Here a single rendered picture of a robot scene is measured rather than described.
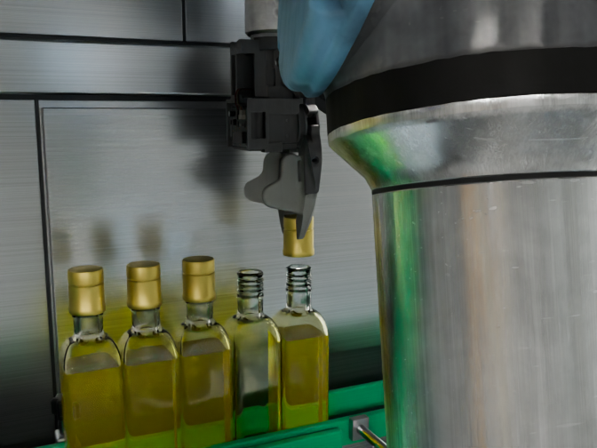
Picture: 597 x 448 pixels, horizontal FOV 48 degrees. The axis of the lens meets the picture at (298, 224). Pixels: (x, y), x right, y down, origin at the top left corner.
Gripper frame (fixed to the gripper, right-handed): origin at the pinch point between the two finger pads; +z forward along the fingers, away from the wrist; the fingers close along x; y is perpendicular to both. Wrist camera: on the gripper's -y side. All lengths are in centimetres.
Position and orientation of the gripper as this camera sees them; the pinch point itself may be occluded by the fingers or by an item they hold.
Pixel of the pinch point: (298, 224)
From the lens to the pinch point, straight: 74.8
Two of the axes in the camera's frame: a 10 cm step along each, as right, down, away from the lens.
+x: 4.0, 1.5, -9.0
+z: 0.0, 9.9, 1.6
